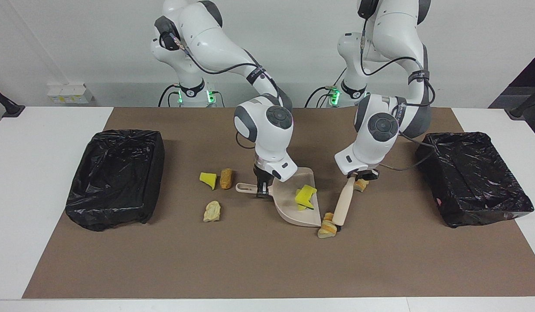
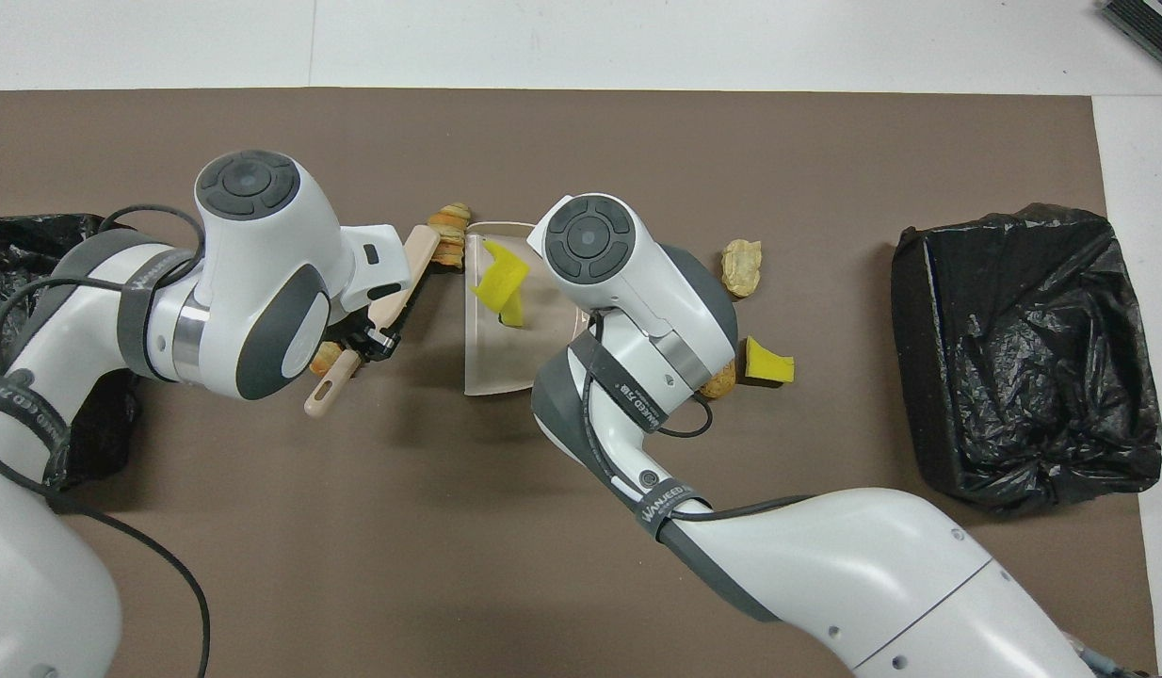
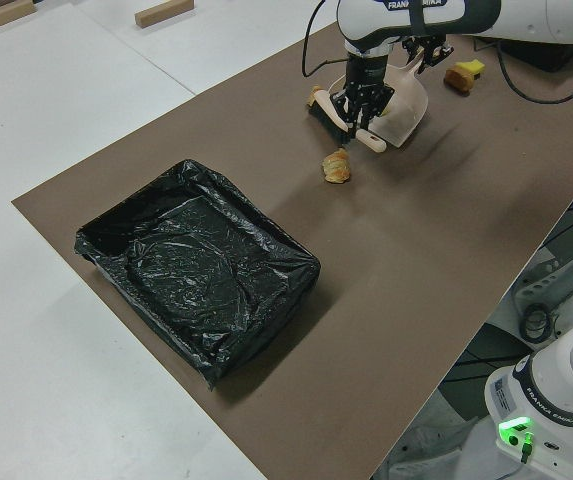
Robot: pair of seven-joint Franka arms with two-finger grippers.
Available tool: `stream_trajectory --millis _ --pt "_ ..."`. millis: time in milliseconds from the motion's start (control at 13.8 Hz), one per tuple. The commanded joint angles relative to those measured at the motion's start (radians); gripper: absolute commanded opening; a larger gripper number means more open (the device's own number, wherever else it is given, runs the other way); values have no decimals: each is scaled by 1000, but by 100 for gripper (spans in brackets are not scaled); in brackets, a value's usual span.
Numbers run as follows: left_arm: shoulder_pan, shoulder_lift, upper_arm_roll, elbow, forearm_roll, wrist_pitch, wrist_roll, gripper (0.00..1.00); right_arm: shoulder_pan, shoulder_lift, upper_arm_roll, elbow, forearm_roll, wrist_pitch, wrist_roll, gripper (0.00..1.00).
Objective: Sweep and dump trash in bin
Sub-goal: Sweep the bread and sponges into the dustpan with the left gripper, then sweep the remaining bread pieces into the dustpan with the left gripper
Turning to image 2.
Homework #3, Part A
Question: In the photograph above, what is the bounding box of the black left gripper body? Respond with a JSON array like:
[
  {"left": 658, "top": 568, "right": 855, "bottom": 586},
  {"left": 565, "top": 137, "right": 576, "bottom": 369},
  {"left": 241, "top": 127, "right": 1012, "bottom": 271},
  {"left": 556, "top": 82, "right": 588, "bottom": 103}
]
[{"left": 329, "top": 315, "right": 382, "bottom": 357}]

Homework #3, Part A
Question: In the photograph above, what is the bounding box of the beige hand brush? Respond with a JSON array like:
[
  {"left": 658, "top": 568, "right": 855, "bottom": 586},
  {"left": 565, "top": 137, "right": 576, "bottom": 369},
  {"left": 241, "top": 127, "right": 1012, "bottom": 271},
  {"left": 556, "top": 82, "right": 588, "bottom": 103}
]
[{"left": 303, "top": 224, "right": 446, "bottom": 419}]

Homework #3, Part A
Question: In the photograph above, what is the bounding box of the beige plastic dustpan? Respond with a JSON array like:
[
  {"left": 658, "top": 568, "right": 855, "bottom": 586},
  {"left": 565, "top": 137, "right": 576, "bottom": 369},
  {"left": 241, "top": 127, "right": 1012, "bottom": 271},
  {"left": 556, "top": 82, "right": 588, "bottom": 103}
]
[{"left": 463, "top": 221, "right": 591, "bottom": 398}]

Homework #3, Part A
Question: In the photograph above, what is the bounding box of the pale torn bread chunk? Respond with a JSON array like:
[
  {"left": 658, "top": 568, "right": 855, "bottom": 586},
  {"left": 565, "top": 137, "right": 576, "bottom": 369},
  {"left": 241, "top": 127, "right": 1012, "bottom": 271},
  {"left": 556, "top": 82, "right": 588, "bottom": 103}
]
[{"left": 427, "top": 202, "right": 472, "bottom": 270}]

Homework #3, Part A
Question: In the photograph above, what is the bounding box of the notched yellow sponge piece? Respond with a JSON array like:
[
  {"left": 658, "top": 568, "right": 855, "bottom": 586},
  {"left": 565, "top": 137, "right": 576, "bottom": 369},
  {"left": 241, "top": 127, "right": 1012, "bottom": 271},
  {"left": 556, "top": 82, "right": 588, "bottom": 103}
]
[{"left": 475, "top": 238, "right": 532, "bottom": 307}]

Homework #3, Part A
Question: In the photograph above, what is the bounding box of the small torn croissant piece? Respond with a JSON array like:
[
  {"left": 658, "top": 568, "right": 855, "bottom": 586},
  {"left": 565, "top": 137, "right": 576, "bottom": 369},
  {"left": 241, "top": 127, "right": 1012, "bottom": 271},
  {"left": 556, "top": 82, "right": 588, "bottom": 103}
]
[{"left": 720, "top": 238, "right": 764, "bottom": 299}]

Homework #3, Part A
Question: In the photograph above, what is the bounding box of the yellow sponge wedge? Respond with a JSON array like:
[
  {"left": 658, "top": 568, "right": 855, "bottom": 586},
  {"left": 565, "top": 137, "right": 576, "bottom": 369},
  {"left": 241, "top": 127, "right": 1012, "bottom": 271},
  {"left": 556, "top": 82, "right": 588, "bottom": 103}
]
[{"left": 739, "top": 335, "right": 796, "bottom": 385}]

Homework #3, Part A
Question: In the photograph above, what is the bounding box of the black bagged bin pink mark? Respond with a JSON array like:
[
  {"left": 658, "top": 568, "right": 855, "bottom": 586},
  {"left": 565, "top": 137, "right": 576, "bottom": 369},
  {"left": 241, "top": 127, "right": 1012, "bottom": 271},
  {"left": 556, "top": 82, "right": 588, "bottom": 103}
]
[{"left": 0, "top": 214, "right": 141, "bottom": 491}]

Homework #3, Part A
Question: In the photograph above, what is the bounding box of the brown table mat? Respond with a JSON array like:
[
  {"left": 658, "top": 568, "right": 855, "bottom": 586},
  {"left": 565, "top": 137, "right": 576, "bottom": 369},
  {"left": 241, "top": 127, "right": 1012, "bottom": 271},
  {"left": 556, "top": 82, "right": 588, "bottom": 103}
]
[{"left": 0, "top": 88, "right": 1158, "bottom": 678}]

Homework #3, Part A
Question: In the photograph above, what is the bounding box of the brown oval toy bread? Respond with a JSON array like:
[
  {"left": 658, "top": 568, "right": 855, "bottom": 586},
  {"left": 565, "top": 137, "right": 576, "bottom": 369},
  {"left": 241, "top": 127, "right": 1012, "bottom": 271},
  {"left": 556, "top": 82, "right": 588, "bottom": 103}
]
[{"left": 699, "top": 358, "right": 738, "bottom": 399}]

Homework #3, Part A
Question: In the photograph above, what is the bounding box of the dark ribbed device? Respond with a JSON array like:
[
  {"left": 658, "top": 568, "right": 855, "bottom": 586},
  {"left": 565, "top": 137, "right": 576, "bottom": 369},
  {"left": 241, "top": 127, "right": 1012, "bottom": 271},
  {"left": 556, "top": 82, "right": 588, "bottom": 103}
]
[{"left": 1097, "top": 0, "right": 1162, "bottom": 82}]

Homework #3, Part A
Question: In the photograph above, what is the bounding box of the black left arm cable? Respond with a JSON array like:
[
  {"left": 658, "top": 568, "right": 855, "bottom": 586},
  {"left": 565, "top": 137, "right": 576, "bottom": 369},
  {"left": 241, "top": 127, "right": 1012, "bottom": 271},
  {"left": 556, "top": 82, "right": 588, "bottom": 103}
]
[{"left": 0, "top": 204, "right": 212, "bottom": 678}]

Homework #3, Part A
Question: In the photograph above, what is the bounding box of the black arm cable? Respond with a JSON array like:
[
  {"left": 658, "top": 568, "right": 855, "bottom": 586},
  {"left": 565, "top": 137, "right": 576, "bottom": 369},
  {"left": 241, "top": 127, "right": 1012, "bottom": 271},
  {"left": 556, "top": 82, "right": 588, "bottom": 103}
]
[
  {"left": 0, "top": 204, "right": 212, "bottom": 678},
  {"left": 577, "top": 311, "right": 817, "bottom": 528}
]

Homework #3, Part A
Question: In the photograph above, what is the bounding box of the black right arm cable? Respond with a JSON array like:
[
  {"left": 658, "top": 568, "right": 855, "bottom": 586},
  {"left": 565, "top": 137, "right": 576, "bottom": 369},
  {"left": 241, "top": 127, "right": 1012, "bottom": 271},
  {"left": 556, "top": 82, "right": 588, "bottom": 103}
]
[{"left": 577, "top": 311, "right": 817, "bottom": 528}]

